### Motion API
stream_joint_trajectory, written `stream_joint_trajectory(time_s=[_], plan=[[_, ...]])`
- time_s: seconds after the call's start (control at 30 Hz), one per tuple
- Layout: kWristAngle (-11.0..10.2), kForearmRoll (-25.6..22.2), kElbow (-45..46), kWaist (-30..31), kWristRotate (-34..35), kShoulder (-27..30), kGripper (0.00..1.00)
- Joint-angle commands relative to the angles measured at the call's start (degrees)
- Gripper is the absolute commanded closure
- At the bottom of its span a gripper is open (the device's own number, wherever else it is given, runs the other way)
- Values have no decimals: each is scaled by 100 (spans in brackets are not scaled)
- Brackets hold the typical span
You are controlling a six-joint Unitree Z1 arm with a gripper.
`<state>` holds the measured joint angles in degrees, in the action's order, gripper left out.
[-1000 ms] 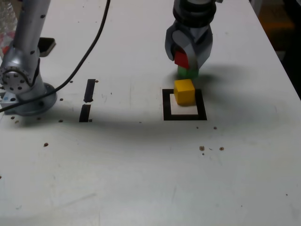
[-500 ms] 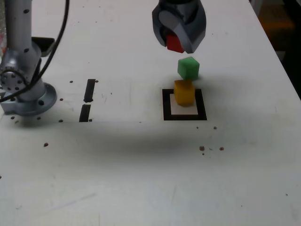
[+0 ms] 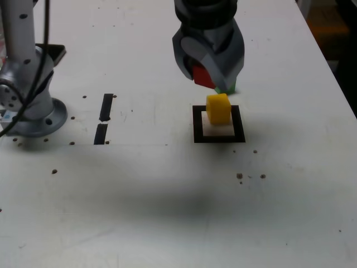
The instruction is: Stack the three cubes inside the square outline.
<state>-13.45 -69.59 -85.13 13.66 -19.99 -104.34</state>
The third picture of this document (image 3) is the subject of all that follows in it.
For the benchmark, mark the black tape square outline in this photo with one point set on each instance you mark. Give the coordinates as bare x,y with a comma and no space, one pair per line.
196,125

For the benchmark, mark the green cube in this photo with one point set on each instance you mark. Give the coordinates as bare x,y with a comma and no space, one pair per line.
227,90

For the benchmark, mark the yellow cube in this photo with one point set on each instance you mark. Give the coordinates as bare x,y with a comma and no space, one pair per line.
219,110

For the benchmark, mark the black flat plate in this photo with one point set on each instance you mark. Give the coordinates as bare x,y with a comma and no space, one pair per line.
59,51

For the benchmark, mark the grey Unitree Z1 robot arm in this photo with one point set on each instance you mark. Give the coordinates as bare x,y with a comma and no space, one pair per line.
28,69

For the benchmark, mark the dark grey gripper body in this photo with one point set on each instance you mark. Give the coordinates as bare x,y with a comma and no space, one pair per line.
214,36

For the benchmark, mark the red cube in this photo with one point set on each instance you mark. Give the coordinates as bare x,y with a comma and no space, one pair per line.
202,76

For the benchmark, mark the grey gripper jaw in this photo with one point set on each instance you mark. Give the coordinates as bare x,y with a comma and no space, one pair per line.
180,56
228,67

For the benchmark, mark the black tape strip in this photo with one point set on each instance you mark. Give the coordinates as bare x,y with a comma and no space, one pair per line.
106,109

